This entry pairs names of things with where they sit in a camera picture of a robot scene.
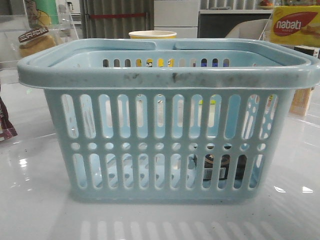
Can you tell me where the clear acrylic display shelf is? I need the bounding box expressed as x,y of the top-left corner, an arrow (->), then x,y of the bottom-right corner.
0,0 -> 80,70

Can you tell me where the orange wafer box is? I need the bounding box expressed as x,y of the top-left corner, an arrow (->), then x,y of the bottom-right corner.
289,87 -> 315,117

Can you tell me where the black white small box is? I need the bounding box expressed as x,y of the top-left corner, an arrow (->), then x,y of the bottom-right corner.
293,45 -> 320,59

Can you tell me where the green cartoon snack package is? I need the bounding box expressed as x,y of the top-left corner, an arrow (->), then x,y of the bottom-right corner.
24,0 -> 60,29

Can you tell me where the yellow nabati wafer box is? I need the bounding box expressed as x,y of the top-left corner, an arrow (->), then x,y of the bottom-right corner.
270,5 -> 320,48

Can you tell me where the white cabinet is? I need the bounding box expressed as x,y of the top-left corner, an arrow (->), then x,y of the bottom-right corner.
153,0 -> 200,38

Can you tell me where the yellow paper cup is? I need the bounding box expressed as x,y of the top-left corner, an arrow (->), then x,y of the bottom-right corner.
128,30 -> 177,39

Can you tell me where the packaged bread with brown label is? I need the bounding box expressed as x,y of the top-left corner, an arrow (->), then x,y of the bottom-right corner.
18,26 -> 57,58

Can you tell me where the black tissue pack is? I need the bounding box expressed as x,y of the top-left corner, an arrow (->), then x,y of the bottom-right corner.
188,153 -> 248,183

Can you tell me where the dark red snack bag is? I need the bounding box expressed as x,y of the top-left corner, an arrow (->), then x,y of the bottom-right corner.
0,99 -> 18,142

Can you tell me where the light blue plastic basket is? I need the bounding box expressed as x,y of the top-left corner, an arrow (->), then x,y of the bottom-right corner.
17,38 -> 320,203

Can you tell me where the beige chair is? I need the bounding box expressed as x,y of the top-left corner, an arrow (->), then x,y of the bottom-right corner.
225,19 -> 272,40

